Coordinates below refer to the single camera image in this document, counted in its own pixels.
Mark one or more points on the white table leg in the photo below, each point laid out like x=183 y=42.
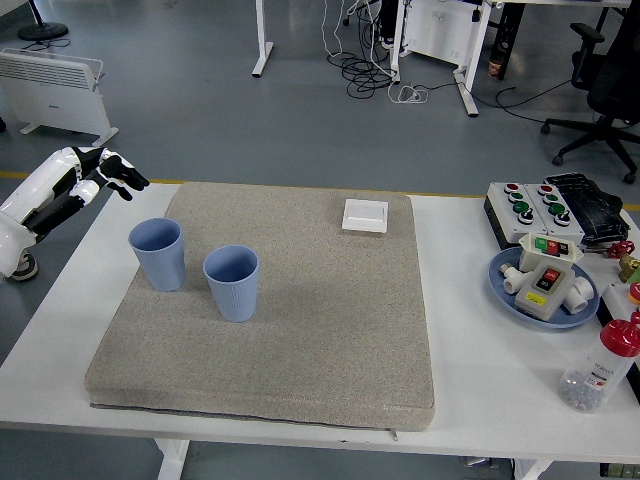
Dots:
x=172 y=460
x=532 y=471

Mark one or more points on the brass valve with red handwheel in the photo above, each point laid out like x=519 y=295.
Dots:
x=627 y=265

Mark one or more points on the box with red stop button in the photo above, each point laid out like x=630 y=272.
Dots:
x=620 y=305

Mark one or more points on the olive box under table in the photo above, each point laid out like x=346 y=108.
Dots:
x=620 y=472

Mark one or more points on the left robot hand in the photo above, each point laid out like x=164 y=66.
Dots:
x=30 y=190

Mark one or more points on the blue round plate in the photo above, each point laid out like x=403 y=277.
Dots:
x=500 y=300

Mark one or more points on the blue ribbed plastic cup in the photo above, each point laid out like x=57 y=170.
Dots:
x=235 y=300
x=162 y=265

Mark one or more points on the white green-red button switch box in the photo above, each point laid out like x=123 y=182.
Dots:
x=532 y=255

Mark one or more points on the white pipe fitting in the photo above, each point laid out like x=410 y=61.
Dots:
x=580 y=297
x=512 y=282

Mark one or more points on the white wall switch panel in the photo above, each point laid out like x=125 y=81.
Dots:
x=365 y=216

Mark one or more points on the white desk leg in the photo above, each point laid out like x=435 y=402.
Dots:
x=261 y=45
x=467 y=92
x=398 y=35

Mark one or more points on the grey red-black button switch box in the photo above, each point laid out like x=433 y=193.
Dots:
x=537 y=295

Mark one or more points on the black desk leg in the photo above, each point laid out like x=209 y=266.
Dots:
x=512 y=35

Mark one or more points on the black foot pedal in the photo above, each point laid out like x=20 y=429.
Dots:
x=595 y=205

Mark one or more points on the person's shoe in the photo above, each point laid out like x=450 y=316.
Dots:
x=27 y=271

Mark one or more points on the grey-brown cushion mat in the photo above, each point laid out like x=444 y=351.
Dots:
x=300 y=325

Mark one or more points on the black office chair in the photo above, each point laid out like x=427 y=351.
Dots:
x=612 y=95

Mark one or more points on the white panel heater with grille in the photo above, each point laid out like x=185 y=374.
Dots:
x=55 y=105

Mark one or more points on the clear bottle with red cap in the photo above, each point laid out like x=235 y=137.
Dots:
x=595 y=375

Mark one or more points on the white four-button control box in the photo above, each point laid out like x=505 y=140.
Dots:
x=505 y=217
x=542 y=212

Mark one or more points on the black round stand base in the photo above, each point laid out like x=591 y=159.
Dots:
x=42 y=31

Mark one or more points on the small can on floor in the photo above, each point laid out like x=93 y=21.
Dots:
x=495 y=68

